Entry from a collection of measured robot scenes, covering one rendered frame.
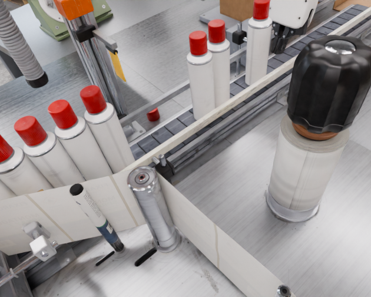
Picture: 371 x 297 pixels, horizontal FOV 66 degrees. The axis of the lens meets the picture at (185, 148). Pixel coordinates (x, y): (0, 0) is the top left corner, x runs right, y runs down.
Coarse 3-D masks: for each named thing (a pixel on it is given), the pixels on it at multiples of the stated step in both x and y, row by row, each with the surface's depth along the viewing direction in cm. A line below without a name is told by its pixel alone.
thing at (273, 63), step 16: (352, 16) 90; (368, 16) 89; (320, 32) 86; (288, 48) 82; (272, 64) 78; (240, 80) 75; (256, 96) 71; (192, 112) 69; (160, 128) 67; (176, 128) 66; (208, 128) 65; (144, 144) 64
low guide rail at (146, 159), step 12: (348, 24) 81; (276, 72) 70; (252, 84) 68; (264, 84) 70; (240, 96) 66; (216, 108) 64; (228, 108) 66; (204, 120) 62; (180, 132) 60; (192, 132) 62; (168, 144) 59; (144, 156) 57; (156, 156) 58; (132, 168) 56
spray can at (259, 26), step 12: (264, 0) 59; (264, 12) 59; (252, 24) 61; (264, 24) 60; (252, 36) 63; (264, 36) 62; (252, 48) 65; (264, 48) 64; (252, 60) 67; (264, 60) 67; (252, 72) 69; (264, 72) 70
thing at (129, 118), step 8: (328, 0) 81; (320, 8) 81; (272, 32) 73; (232, 56) 69; (240, 56) 70; (176, 88) 63; (184, 88) 64; (160, 96) 62; (168, 96) 62; (152, 104) 60; (160, 104) 62; (136, 112) 59; (144, 112) 60; (120, 120) 58; (128, 120) 58
